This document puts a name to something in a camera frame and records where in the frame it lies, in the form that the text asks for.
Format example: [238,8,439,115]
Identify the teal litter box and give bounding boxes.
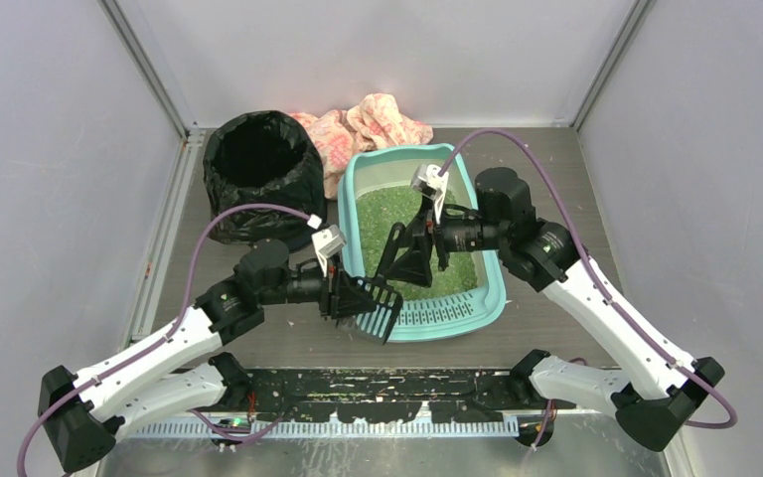
[337,143,507,343]

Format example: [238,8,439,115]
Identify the bin with black bag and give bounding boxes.
[203,110,328,251]

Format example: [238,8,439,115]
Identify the black litter scoop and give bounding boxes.
[353,277,403,345]

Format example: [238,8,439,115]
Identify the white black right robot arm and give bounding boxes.
[378,165,724,451]

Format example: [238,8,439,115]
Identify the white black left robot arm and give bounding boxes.
[37,230,400,474]

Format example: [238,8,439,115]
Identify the green litter pellets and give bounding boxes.
[356,185,478,301]

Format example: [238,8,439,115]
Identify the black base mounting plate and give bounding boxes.
[186,368,577,426]

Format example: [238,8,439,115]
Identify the pink patterned cloth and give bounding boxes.
[290,92,434,200]

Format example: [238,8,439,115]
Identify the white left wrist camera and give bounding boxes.
[311,225,347,277]

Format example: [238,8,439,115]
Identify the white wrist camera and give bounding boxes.
[410,164,448,224]
[311,225,347,277]

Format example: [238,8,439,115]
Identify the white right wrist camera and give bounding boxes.
[410,164,448,224]

